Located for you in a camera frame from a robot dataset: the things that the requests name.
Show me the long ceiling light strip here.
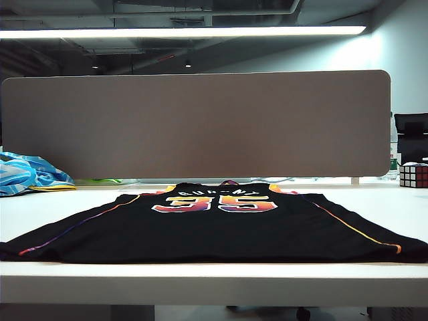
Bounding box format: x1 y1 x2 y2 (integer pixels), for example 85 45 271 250
0 25 368 39

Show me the black office chair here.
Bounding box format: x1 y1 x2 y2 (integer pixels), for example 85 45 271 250
393 112 428 165

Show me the grey desk divider panel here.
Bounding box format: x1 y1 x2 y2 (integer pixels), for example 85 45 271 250
0 69 392 180

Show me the blue patterned cloth yellow trim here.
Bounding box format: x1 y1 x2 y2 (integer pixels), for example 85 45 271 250
0 150 78 197

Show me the black basketball jersey number 35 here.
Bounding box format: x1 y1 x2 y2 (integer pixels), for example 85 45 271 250
0 180 428 265

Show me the white bottle green label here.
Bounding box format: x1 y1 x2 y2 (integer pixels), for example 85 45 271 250
387 112 401 180

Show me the Rubik's cube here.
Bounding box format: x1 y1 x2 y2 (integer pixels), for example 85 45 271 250
399 161 428 189

